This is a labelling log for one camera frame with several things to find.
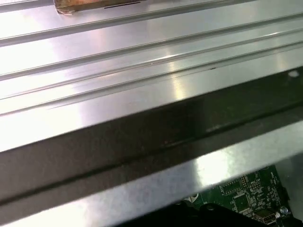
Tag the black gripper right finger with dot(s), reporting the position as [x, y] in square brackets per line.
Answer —
[217, 217]

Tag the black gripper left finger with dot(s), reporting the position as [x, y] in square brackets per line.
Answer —
[175, 217]

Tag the green motherboard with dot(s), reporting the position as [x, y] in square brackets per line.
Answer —
[248, 189]

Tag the black PC case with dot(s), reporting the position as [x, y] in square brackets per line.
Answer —
[142, 132]

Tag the square brown base plate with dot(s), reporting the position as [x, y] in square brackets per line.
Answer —
[82, 6]

